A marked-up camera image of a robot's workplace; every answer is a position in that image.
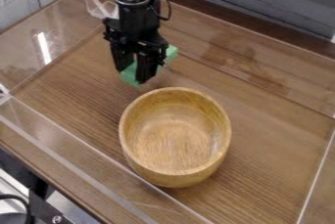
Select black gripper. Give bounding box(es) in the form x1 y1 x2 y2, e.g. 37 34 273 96
101 0 170 83

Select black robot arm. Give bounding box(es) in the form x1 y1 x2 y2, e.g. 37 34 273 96
101 0 171 84

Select green rectangular block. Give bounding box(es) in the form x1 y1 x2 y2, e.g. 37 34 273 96
120 45 178 87

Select black metal bracket with screw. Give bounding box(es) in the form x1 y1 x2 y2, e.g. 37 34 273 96
28 191 73 224

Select brown wooden bowl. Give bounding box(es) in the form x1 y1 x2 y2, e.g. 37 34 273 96
119 87 231 188

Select clear acrylic corner bracket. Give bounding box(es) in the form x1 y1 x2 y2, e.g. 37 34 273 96
84 0 119 20

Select black cable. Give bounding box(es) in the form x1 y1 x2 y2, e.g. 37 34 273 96
0 194 44 224

